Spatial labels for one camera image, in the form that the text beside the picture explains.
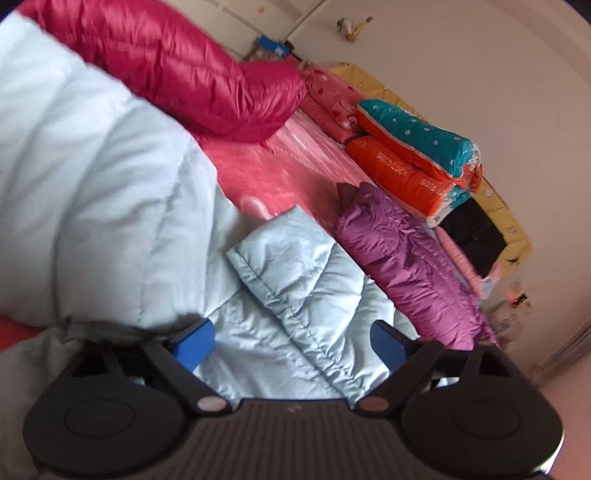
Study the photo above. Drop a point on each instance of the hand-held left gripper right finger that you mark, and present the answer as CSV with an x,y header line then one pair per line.
x,y
387,341

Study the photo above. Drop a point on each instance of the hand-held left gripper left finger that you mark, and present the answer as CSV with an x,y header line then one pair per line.
x,y
194,344

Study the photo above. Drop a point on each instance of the light blue puffer jacket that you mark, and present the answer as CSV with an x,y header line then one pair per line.
x,y
101,184

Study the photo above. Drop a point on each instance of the purple puffer jacket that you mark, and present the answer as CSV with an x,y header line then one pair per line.
x,y
397,249

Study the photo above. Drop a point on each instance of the light pink folded blanket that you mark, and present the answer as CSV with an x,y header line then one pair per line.
x,y
461,263

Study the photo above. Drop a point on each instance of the black folded cloth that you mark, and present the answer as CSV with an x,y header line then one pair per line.
x,y
475,235

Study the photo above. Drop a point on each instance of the yellow headboard cover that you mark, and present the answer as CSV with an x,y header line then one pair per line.
x,y
505,212

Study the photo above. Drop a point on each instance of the pink heart printed bed blanket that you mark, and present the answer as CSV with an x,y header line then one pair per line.
x,y
277,175

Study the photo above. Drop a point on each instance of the orange and teal quilt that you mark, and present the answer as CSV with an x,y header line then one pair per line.
x,y
411,147

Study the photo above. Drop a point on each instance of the pink printed folded quilt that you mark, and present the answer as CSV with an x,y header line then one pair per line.
x,y
330,99

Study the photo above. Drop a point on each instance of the crimson puffer jacket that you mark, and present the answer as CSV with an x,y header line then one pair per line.
x,y
184,60

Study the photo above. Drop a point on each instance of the blue shoe box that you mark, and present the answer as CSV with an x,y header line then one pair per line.
x,y
272,45

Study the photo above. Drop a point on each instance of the white wardrobe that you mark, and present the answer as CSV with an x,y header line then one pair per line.
x,y
240,23

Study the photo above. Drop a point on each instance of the hanging wall ornament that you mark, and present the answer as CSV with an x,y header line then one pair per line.
x,y
348,27

